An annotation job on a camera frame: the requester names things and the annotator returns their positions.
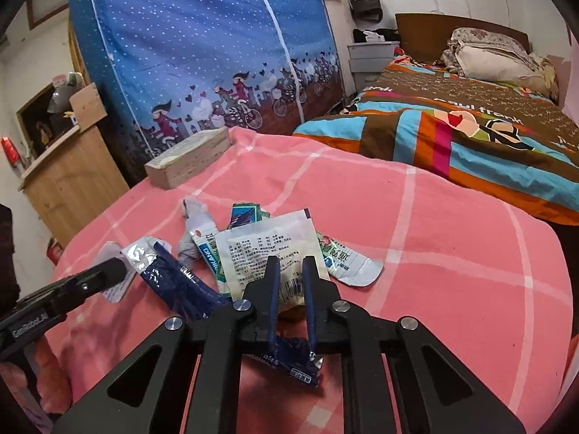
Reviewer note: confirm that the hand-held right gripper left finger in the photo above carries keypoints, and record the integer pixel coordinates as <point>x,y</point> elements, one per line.
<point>270,289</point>

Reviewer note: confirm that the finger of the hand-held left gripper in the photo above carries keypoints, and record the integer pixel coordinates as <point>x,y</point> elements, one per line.
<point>99,275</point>

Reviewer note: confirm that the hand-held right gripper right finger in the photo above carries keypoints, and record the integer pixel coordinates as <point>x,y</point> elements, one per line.
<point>312,289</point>

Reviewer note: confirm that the white torn wrapper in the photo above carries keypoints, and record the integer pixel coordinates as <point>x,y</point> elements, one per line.
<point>115,287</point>

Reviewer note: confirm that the white printed sachet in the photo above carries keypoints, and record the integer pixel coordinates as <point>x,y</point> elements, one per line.
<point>262,244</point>

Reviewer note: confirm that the silver and green wrapper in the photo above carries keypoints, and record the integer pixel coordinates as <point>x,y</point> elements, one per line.
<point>353,264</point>

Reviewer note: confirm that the green and white wrapper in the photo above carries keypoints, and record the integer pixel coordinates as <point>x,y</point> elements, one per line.
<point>206,246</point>

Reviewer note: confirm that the small green blue packet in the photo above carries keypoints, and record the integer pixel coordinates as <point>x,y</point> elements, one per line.
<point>246,214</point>

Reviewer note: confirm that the blue snack wrapper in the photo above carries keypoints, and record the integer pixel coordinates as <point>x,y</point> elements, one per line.
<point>181,280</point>

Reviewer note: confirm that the grey paper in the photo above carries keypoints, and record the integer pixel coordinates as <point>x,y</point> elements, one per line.
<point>194,212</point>

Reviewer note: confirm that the person's left hand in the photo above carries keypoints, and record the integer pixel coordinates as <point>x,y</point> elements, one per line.
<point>52,370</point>

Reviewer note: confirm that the light wooden cabinet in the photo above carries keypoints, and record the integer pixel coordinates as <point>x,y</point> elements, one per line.
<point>77,181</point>

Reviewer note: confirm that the pink checked blanket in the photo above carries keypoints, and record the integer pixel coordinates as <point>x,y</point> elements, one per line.
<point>429,280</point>

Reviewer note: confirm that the tan cardboard box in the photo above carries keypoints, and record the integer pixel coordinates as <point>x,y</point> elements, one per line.
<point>190,160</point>

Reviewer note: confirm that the red bottle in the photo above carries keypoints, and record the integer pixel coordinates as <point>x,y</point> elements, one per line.
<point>10,153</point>

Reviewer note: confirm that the grey plush toy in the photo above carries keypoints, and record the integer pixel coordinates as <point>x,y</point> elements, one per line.
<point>63,99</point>

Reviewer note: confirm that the colourful patchwork bedspread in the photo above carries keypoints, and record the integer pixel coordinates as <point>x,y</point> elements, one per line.
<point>452,131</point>

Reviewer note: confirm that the grey nightstand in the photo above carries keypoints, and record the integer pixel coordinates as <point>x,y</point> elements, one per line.
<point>368,65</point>

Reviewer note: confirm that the blue dotted fabric wardrobe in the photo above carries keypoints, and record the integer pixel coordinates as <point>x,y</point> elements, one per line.
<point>194,45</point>

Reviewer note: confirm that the black cloth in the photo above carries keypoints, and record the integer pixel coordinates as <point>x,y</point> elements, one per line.
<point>384,35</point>

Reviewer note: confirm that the wooden bed headboard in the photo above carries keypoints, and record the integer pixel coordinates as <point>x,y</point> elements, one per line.
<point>420,31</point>

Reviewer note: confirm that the floral pillow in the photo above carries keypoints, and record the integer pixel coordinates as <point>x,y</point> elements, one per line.
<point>484,38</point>

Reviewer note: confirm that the yellow crumpled cloth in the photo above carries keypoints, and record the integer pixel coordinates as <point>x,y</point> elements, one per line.
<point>545,77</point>

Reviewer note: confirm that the pink board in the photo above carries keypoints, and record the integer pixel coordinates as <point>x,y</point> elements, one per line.
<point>556,79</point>

